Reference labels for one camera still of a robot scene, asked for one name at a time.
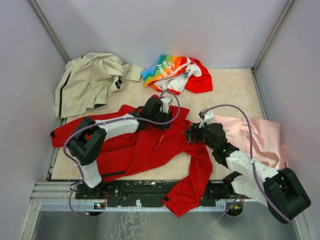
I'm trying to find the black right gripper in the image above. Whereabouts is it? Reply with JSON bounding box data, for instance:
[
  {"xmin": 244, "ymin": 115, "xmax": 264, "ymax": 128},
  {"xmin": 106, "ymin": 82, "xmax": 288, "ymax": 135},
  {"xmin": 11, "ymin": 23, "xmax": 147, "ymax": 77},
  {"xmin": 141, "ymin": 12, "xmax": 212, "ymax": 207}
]
[{"xmin": 183, "ymin": 118, "xmax": 216, "ymax": 151}]

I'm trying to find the red jacket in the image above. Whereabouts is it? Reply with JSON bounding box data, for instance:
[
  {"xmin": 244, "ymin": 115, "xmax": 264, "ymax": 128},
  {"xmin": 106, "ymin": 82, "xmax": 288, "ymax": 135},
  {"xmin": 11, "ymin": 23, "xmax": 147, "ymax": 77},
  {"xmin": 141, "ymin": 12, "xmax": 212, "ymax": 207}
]
[{"xmin": 49, "ymin": 94, "xmax": 214, "ymax": 218}]

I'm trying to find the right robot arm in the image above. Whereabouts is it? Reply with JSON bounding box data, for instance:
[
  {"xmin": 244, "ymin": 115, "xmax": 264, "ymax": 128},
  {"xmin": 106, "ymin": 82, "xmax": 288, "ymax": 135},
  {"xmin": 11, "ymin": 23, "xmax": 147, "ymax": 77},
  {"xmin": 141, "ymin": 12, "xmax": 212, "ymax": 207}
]
[{"xmin": 184, "ymin": 123, "xmax": 311, "ymax": 224}]

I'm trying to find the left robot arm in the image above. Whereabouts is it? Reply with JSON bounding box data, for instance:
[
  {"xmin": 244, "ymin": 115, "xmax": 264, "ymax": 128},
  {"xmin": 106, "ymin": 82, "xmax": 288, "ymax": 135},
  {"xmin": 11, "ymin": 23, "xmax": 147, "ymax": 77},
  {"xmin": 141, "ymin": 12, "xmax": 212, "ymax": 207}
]
[{"xmin": 63, "ymin": 96, "xmax": 173, "ymax": 199}]

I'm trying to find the beige jacket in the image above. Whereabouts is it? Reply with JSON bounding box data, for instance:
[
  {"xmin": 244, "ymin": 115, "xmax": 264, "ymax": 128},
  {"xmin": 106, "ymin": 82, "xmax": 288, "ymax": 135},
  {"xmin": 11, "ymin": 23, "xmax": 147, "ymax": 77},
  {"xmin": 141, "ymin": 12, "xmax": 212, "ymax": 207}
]
[{"xmin": 54, "ymin": 52, "xmax": 144, "ymax": 119}]

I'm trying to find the rainbow white red garment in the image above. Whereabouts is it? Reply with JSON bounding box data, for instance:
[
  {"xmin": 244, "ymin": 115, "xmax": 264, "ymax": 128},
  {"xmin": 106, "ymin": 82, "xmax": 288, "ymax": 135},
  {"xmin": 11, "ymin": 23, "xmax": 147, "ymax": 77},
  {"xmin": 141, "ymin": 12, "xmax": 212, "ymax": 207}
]
[{"xmin": 141, "ymin": 55, "xmax": 214, "ymax": 95}]

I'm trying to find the pink satin cloth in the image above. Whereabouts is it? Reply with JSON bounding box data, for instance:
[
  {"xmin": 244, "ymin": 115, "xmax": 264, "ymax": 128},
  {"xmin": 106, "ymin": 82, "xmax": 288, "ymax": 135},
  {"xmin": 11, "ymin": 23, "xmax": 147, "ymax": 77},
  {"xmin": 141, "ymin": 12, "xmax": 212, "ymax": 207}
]
[{"xmin": 214, "ymin": 114, "xmax": 288, "ymax": 169}]

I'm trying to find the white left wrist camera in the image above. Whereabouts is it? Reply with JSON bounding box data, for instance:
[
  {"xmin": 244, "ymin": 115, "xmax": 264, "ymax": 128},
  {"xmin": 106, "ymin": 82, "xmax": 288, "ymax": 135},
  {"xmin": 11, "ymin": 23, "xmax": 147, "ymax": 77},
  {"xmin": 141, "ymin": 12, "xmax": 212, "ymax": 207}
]
[{"xmin": 160, "ymin": 96, "xmax": 173, "ymax": 114}]

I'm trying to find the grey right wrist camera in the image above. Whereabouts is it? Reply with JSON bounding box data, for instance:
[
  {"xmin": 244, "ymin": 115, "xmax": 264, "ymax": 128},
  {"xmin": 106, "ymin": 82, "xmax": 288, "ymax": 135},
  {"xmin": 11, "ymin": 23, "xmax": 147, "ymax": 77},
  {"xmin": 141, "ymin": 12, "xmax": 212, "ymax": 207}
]
[{"xmin": 199, "ymin": 110, "xmax": 215, "ymax": 128}]

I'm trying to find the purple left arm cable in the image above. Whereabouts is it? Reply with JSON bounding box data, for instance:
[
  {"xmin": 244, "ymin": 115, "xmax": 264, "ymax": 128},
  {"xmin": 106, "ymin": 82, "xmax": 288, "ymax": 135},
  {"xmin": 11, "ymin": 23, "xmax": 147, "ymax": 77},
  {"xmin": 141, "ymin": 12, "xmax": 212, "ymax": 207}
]
[{"xmin": 62, "ymin": 89, "xmax": 181, "ymax": 218}]

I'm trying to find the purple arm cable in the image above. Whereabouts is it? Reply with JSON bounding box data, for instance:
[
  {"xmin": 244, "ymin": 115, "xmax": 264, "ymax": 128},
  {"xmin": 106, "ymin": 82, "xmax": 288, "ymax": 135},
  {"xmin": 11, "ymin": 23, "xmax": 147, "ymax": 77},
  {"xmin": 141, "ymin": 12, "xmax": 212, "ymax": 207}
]
[
  {"xmin": 198, "ymin": 104, "xmax": 293, "ymax": 223},
  {"xmin": 62, "ymin": 89, "xmax": 181, "ymax": 218}
]

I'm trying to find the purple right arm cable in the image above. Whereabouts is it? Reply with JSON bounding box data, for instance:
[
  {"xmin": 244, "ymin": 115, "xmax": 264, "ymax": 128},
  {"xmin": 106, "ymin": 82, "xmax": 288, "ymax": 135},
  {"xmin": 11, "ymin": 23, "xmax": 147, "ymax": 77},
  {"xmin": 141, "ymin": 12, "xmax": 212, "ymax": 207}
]
[{"xmin": 198, "ymin": 104, "xmax": 293, "ymax": 223}]

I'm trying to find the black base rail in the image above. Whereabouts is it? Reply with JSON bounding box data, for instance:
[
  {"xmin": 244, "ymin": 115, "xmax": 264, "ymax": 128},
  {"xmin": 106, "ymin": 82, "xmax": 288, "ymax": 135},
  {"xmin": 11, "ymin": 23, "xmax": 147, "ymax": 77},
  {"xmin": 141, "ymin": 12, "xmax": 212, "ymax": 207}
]
[{"xmin": 75, "ymin": 180, "xmax": 237, "ymax": 208}]

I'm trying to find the right aluminium frame post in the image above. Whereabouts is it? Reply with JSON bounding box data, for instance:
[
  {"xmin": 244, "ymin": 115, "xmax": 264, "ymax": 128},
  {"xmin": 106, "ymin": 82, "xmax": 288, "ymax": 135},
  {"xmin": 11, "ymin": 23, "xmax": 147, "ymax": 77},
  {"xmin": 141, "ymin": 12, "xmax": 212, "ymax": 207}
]
[{"xmin": 251, "ymin": 0, "xmax": 296, "ymax": 74}]

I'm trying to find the aluminium frame post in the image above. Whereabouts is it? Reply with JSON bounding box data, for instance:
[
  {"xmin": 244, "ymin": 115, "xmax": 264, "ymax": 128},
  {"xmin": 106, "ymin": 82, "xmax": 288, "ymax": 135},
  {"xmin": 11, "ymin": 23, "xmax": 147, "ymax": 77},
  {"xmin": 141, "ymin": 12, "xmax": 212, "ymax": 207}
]
[
  {"xmin": 251, "ymin": 0, "xmax": 296, "ymax": 74},
  {"xmin": 27, "ymin": 0, "xmax": 70, "ymax": 63}
]

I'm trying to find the white slotted cable duct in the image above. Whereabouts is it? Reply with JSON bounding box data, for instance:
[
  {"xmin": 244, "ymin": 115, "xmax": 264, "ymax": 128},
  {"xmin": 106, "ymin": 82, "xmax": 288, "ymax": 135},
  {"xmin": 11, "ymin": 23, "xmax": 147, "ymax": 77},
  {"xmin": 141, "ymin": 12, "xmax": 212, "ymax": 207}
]
[{"xmin": 39, "ymin": 199, "xmax": 232, "ymax": 213}]

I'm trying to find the left aluminium frame post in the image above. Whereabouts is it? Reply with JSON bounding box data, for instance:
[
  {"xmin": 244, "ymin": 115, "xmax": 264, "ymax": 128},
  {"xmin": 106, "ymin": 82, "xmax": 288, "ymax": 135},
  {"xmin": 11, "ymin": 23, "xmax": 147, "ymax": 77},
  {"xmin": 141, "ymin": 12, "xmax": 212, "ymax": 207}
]
[{"xmin": 27, "ymin": 0, "xmax": 70, "ymax": 63}]

